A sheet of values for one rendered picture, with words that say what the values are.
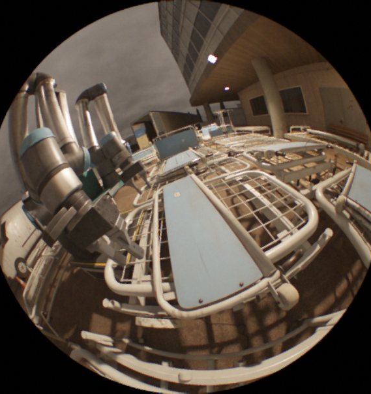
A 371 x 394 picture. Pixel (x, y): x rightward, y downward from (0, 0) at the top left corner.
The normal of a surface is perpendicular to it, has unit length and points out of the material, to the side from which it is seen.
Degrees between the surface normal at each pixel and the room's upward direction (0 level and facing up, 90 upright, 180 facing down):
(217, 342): 0
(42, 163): 82
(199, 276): 1
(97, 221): 90
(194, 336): 0
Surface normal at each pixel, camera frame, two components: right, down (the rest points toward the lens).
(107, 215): 0.85, -0.52
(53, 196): 0.58, 0.13
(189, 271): -0.33, -0.81
